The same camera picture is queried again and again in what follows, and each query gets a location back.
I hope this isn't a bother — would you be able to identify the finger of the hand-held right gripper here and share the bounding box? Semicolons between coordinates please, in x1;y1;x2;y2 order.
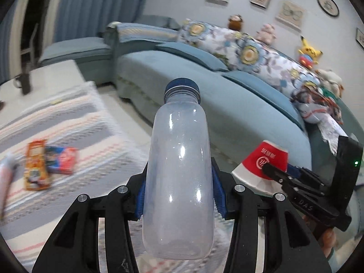
262;163;299;190
287;163;303;181

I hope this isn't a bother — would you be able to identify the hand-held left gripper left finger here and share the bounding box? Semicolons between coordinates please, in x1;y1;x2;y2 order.
33;162;149;273

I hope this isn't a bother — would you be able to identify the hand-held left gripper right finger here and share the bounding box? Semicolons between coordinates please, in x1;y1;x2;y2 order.
210;159;332;273

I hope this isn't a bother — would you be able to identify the red white paper cup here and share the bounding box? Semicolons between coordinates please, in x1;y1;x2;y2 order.
231;140;289;197

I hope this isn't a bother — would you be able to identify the clear plastic bottle blue cap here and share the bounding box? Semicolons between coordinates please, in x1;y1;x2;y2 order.
142;78;215;260

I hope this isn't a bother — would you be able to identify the person's right hand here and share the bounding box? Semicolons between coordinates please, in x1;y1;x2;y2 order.
303;213;342;260

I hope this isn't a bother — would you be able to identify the white lace cloth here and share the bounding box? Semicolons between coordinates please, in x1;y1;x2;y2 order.
318;114;348;154

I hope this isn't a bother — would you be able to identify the blue fabric sofa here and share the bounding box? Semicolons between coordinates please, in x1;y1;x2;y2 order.
38;14;313;172

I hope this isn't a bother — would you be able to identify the printed colourful cloth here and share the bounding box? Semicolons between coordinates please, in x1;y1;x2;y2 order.
290;82;344;125

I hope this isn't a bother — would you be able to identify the blue sofa cushion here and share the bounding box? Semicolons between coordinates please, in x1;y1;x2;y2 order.
222;71;306;131
155;42;228;72

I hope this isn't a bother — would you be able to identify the blue red snack packet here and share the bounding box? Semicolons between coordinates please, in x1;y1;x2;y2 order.
45;146;78;175

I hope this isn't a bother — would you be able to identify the striped rug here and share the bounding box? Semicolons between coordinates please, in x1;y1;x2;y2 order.
0;81;150;265

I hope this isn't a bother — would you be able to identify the beige plush toy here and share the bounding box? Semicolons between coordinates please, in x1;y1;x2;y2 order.
316;68;344;98

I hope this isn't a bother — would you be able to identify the orange snack packet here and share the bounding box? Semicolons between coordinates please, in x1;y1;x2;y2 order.
24;139;52;191

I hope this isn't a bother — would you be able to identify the yellow plush toy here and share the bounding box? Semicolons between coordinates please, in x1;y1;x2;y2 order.
297;35;324;68

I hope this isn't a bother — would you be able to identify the floral quilt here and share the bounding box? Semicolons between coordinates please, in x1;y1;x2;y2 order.
178;18;322;99

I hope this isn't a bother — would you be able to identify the pink plush toy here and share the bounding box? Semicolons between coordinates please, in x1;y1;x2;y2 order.
255;23;277;45

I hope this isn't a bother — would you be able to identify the brown monkey plush toy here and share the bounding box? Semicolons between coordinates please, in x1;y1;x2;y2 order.
227;14;245;31

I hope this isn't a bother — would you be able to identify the black chair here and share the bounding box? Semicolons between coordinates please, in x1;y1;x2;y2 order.
15;23;39;96

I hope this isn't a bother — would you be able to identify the blue curtain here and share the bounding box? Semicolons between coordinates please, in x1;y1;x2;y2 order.
43;0;154;52

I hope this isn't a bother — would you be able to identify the butterfly wall picture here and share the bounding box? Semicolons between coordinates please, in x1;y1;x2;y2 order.
275;0;305;32

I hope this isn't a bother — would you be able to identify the round framed wall picture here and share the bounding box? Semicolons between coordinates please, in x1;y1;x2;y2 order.
317;0;340;17

